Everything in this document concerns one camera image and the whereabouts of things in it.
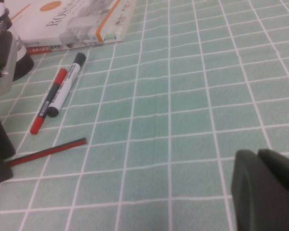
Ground red black striped pencil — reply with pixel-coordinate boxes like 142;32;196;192
6;137;87;167

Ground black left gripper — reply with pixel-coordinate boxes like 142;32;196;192
0;30;13;93

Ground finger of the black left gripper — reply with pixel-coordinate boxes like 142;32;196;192
0;96;16;159
0;158;14;184

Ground white marker black caps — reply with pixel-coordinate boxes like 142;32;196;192
46;52;87;118

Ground white orange ROS book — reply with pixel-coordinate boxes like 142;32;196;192
4;0;138;55

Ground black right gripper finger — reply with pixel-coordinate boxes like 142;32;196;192
231;149;289;231

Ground black mesh pen holder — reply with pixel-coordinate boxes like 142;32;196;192
0;7;35;82

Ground red capped marker pen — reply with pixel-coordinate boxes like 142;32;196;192
30;68;68;135

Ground green checked tablecloth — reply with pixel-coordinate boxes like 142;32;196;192
0;0;289;231

